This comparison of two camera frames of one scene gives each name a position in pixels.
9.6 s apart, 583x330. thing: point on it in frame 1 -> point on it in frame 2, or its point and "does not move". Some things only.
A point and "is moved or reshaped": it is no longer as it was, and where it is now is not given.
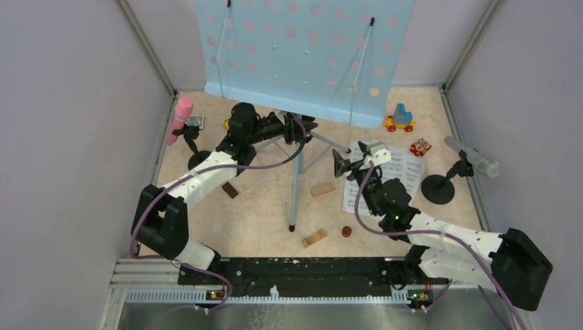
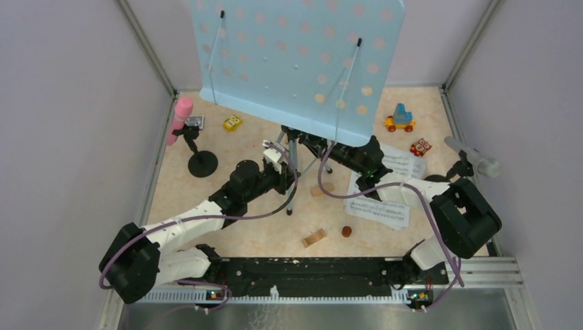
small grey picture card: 196,121 does not move
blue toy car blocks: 401,119 does not move
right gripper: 342,166 -> 315,144
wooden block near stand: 322,189 does not move
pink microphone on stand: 179,127 does not move
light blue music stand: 309,60 is moved or reshaped
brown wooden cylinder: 346,231 does not move
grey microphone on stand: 438,189 does not move
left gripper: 292,130 -> 285,179
